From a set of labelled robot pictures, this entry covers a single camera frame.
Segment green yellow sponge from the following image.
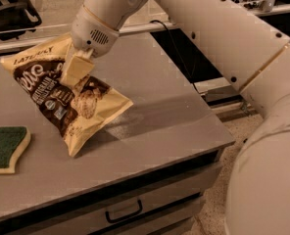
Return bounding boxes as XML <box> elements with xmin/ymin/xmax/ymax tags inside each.
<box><xmin>0</xmin><ymin>126</ymin><xmax>31</xmax><ymax>174</ymax></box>

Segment brown sea salt chip bag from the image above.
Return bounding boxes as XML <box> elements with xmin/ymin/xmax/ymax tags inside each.
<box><xmin>1</xmin><ymin>34</ymin><xmax>132</xmax><ymax>157</ymax></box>

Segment black hanging cable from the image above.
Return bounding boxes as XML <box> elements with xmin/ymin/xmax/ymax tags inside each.
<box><xmin>149</xmin><ymin>19</ymin><xmax>205</xmax><ymax>95</ymax></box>

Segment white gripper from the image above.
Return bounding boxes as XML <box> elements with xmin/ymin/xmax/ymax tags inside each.
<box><xmin>60</xmin><ymin>5</ymin><xmax>119</xmax><ymax>87</ymax></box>

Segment black office chair left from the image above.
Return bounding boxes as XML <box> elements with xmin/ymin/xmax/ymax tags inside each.
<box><xmin>0</xmin><ymin>0</ymin><xmax>42</xmax><ymax>41</ymax></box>

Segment black drawer handle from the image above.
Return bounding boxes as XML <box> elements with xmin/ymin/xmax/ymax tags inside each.
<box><xmin>105</xmin><ymin>198</ymin><xmax>143</xmax><ymax>224</ymax></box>

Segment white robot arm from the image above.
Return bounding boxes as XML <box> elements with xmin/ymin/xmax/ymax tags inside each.
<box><xmin>72</xmin><ymin>0</ymin><xmax>290</xmax><ymax>235</ymax></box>

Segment grey drawer front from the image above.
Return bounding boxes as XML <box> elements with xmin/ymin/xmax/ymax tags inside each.
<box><xmin>7</xmin><ymin>163</ymin><xmax>221</xmax><ymax>235</ymax></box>

